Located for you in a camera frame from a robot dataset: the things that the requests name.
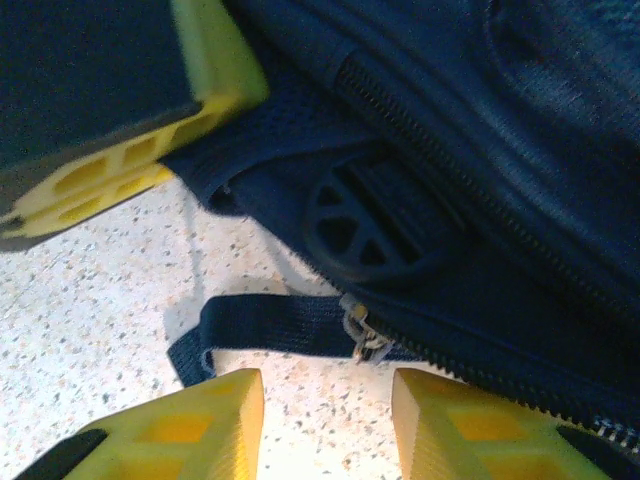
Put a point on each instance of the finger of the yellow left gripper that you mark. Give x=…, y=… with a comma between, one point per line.
x=100, y=185

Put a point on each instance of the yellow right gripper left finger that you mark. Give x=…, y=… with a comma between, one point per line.
x=175, y=440

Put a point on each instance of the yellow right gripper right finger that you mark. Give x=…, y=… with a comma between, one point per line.
x=475, y=440

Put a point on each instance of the navy blue backpack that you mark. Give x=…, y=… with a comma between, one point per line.
x=450, y=150

